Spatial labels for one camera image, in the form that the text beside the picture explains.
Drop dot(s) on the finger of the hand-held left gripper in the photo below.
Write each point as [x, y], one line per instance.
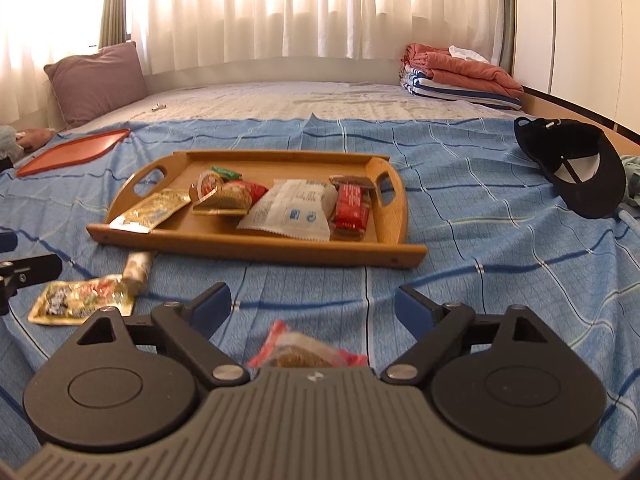
[35, 267]
[7, 242]

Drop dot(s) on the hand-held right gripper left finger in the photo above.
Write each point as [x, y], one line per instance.
[212, 307]

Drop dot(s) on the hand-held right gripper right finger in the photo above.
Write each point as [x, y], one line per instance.
[412, 312]

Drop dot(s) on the red clear cake packet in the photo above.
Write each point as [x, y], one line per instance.
[300, 352]

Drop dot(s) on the gold foil snack packet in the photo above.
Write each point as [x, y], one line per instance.
[150, 210]

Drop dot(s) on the red checked snack packet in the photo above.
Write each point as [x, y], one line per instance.
[350, 207]

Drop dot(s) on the green snack packet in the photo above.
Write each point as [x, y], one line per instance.
[227, 173]

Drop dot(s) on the dark brown snack packet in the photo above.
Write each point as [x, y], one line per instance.
[355, 181]

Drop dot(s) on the colourful gold-edged snack packet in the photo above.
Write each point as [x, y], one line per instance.
[80, 300]

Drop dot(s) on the beige wrapped candy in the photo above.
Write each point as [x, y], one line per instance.
[137, 270]

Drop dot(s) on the blue checked bedsheet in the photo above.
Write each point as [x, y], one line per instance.
[475, 240]

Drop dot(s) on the pale blue cloth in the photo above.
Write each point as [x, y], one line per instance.
[9, 142]

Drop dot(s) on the pinkish soft object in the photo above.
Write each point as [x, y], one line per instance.
[39, 139]

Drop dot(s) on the round brown snack packet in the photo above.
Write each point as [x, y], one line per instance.
[220, 197]

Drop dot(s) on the red plastic tray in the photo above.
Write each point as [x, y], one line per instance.
[75, 152]

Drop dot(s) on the white snack packet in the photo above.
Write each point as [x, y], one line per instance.
[290, 210]

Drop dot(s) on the small red snack packet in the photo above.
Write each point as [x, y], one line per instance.
[257, 191]

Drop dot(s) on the purple pillow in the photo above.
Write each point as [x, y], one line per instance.
[97, 85]

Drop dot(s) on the patterned white mattress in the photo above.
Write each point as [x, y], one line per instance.
[300, 102]

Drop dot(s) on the folded blue striped towel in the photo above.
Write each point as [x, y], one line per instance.
[450, 90]

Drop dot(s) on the black cap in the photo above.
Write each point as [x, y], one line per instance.
[600, 185]

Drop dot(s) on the stack of folded clothes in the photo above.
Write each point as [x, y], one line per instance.
[465, 72]

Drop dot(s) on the beige window sill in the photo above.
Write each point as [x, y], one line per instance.
[275, 69]

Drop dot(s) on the pale green jacket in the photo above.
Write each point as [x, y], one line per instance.
[632, 180]

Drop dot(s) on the green curtain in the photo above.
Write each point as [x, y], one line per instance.
[509, 20]
[114, 5]

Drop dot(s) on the folded white cloth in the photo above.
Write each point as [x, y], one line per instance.
[467, 53]

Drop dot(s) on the white sheer curtain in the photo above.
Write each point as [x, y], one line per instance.
[300, 10]

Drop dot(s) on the white wardrobe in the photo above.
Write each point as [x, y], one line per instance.
[585, 35]

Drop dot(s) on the wooden bed frame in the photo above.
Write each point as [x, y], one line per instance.
[600, 127]

